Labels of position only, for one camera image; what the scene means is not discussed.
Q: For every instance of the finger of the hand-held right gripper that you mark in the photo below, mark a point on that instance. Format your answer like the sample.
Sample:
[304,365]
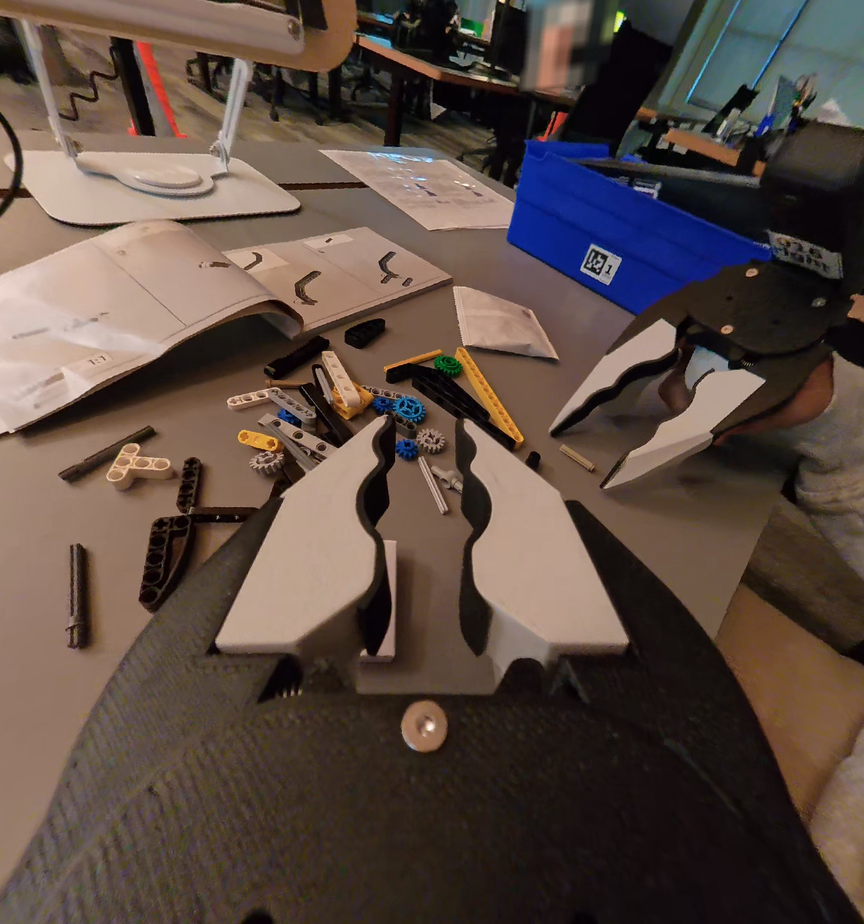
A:
[699,426]
[619,364]

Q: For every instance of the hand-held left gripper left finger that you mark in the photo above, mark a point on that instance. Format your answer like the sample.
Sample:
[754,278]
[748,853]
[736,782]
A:
[309,563]

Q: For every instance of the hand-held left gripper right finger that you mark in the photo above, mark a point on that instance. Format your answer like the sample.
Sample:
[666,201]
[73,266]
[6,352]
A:
[540,570]

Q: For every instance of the black thin lego beam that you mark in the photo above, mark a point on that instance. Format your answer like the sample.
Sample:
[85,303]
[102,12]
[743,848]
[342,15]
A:
[222,514]

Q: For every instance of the black short lego beam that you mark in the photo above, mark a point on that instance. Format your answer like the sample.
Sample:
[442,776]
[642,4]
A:
[190,482]

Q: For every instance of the pile of lego pieces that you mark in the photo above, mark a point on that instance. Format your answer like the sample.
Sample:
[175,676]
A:
[408,409]

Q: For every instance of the black oval lego link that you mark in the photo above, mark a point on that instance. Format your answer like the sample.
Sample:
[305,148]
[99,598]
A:
[364,333]

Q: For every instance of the person's right forearm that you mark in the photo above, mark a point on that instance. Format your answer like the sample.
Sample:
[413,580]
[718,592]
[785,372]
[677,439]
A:
[858,462]

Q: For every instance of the tan lego pin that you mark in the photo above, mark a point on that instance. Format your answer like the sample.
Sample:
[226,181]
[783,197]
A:
[576,457]

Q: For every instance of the white t-shaped lego piece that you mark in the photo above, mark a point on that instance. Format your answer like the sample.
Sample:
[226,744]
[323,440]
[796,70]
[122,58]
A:
[139,463]

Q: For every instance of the black lego connector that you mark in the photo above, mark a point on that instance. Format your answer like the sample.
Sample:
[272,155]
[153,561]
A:
[294,355]

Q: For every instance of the black long lego axle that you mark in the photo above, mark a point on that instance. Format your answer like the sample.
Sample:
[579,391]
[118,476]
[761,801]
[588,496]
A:
[107,453]

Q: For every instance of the black lego axle with stop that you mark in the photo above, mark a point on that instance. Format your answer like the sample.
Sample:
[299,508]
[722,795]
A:
[77,595]

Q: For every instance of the lego instruction booklet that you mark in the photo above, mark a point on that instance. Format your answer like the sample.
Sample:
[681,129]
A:
[114,310]

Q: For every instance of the person's right hand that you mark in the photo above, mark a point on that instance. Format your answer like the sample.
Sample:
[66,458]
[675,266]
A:
[800,404]

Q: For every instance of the white plastic bag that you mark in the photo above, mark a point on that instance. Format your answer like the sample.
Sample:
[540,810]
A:
[500,325]

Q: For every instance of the blue plastic bin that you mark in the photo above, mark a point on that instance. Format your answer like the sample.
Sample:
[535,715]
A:
[583,216]

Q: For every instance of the cluttered wooden desk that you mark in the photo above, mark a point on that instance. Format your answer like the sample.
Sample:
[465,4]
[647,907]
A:
[706,144]

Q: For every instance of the printed paper sheet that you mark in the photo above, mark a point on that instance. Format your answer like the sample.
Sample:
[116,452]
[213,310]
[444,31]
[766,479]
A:
[424,188]

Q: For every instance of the person's beige trouser leg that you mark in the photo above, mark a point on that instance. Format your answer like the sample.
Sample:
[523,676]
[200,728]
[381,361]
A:
[785,693]

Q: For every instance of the background wooden desk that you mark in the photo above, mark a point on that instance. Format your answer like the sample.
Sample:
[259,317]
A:
[475,76]

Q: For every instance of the person's white sweater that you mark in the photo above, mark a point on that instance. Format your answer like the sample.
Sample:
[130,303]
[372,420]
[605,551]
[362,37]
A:
[861,801]

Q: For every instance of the white book stand wooden board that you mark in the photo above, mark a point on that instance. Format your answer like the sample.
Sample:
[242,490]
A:
[164,177]

